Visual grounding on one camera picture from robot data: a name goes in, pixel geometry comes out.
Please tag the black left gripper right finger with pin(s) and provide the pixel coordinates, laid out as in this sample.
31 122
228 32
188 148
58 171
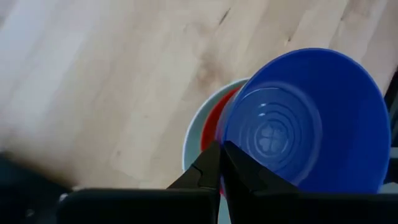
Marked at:
245 174

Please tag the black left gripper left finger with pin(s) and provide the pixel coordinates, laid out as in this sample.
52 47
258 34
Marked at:
206 171

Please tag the red plastic bowl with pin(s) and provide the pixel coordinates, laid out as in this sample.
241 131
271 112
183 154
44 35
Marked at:
211 124

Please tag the blue plastic bowl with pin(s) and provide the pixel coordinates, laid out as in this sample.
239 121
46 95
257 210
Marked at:
342 109

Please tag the white plastic bowl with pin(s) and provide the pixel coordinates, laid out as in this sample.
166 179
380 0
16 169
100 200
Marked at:
192 137

